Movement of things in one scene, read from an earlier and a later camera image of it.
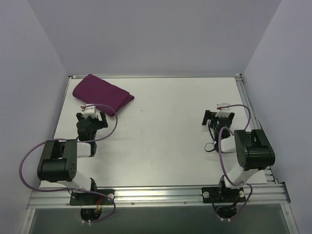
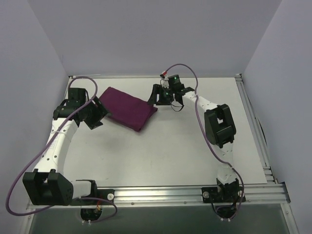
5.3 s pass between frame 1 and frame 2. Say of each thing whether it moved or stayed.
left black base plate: stayed
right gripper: moved
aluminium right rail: stayed
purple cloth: moved
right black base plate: stayed
